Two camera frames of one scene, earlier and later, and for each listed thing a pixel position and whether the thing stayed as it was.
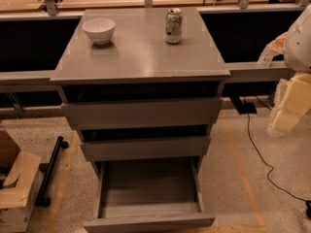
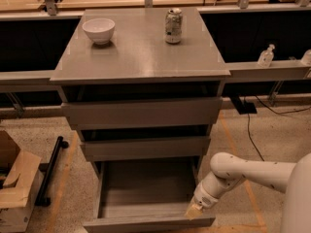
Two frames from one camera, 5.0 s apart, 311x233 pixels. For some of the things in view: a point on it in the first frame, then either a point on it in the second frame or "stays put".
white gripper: x=299 y=48 -> x=207 y=196
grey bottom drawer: x=148 y=197 stays put
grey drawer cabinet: x=142 y=85 stays put
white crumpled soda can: x=173 y=25 stays put
